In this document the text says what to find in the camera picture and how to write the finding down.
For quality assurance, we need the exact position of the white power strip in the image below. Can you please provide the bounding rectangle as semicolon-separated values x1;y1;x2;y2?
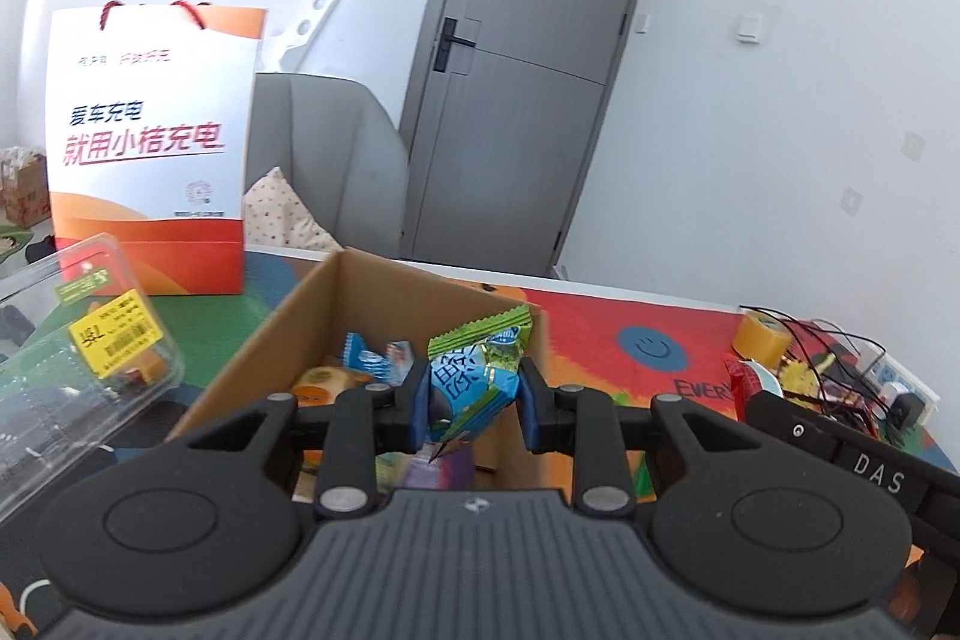
855;340;938;420

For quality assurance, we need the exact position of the red snack packet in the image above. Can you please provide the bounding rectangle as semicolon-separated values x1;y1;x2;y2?
722;355;787;420

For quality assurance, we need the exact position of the black usb cable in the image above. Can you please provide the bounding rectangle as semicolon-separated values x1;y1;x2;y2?
750;308;887;438

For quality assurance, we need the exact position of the small brown cardboard box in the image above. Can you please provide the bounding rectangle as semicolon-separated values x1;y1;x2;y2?
0;145;52;229

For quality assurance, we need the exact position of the orange and white paper bag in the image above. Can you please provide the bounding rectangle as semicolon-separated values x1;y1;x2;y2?
46;0;269;298

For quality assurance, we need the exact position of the black charger adapter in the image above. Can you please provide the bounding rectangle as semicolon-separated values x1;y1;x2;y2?
885;391;925;431

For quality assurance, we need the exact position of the black door handle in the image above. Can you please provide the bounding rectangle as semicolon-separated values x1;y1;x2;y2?
433;17;479;76

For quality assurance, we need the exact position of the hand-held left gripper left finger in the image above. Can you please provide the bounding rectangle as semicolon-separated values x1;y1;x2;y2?
169;359;436;515

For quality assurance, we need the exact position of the light green snack packet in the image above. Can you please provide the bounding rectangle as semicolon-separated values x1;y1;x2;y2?
426;304;532;461

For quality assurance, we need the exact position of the blue snack packet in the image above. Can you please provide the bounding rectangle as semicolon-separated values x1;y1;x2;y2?
343;331;385;380
379;340;415;386

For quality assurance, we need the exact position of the white perforated wall bracket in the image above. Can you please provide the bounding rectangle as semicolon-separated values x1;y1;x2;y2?
274;0;346;75

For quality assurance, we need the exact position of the clear plastic container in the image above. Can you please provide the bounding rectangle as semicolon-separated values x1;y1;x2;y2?
0;231;187;521

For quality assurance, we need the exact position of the yellow tape roll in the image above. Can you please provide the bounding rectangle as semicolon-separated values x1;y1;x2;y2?
733;310;790;362

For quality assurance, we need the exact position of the dotted cream cushion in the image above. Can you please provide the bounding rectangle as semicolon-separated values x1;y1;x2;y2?
241;166;344;253

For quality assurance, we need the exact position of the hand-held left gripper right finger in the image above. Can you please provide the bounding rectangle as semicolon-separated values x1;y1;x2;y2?
517;356;766;515

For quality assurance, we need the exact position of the grey door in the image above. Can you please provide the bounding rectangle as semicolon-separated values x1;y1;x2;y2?
397;0;662;278

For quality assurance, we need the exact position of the grey upholstered chair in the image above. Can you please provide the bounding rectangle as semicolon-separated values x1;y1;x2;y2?
244;71;412;255

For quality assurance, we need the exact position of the round purple snack packet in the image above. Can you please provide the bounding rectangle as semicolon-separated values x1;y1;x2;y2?
397;445;475;492

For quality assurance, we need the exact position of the cream yellow snack packet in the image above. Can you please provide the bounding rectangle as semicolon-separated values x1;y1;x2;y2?
291;364;376;410

